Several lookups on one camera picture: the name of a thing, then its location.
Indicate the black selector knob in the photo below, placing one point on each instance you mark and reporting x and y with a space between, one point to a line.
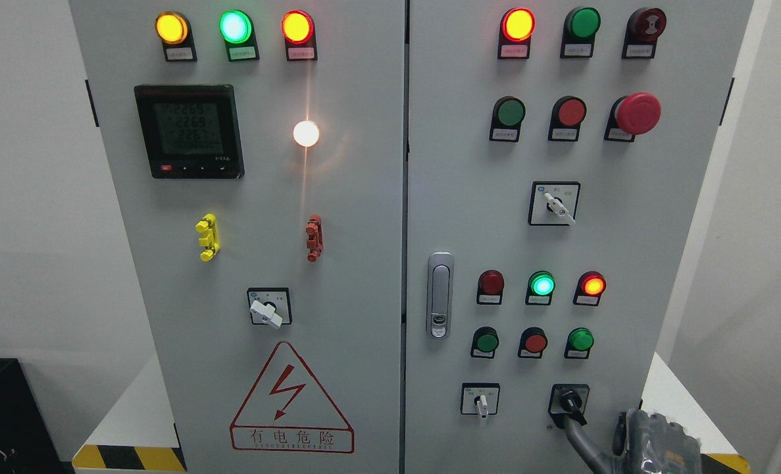
568 401

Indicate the red terminal connector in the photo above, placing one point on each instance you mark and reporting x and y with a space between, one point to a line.
315 240

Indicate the dark red indicator middle left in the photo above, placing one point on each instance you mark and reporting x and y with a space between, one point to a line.
490 287

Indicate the white lit indicator lamp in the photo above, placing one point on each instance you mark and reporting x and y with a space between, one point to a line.
306 133

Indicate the green push button lower left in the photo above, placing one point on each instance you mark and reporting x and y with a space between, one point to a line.
484 343

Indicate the green push button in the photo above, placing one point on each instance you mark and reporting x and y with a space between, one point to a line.
484 343
507 116

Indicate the green lit indicator middle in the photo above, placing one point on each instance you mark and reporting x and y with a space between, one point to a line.
541 286

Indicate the green lit indicator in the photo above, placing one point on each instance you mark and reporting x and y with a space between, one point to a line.
541 286
238 32

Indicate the grey left cabinet door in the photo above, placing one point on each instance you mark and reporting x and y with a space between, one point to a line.
346 306

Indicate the grey cabinet door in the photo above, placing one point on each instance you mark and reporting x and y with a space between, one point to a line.
346 306
470 196

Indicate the green push button upper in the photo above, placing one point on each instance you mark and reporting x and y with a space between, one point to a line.
507 116

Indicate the red push button lower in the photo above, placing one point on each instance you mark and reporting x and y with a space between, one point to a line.
533 343

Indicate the red push button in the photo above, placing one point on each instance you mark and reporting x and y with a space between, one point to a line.
567 115
533 343

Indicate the yellow terminal connector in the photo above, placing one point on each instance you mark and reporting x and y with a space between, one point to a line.
208 240

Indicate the grey right cabinet door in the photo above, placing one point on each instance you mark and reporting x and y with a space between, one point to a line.
470 196

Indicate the red electric danger sticker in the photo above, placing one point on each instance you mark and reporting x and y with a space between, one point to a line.
288 409

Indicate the red indicator middle right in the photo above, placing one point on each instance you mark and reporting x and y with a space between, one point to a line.
589 288

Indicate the green button lower right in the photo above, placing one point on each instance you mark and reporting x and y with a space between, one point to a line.
579 343

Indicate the red push button upper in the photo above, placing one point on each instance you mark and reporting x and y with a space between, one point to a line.
567 115

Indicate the black digital power meter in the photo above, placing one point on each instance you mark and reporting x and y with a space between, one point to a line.
191 131

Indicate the red-orange indicator top left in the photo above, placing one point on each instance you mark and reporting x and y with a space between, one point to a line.
298 29

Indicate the red lit indicator top right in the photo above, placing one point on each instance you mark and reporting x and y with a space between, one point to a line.
515 34

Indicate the green lit indicator top left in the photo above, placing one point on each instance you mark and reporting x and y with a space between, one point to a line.
238 32

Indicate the red emergency stop mushroom button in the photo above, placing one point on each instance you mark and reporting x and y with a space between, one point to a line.
631 116

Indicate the green indicator top right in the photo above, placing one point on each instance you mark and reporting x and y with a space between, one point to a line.
579 30

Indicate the yellow indicator light top left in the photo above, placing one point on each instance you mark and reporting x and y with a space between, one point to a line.
176 36

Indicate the dark red buzzer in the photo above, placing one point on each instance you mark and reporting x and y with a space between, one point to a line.
644 28

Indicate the white platform with hazard stripes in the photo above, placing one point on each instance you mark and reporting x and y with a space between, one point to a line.
138 436

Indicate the black box lower left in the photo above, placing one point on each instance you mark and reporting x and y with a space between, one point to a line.
25 444

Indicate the silver door handle lock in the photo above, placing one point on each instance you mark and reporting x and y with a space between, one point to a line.
438 303

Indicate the white selector switch left door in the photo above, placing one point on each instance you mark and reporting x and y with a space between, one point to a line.
269 306

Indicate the white selector switch upper right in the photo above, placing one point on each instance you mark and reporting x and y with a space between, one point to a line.
553 203

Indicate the white selector switch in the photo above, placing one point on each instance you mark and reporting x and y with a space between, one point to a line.
480 400
553 203

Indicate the white selector switch lower right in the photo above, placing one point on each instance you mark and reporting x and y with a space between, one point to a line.
480 400

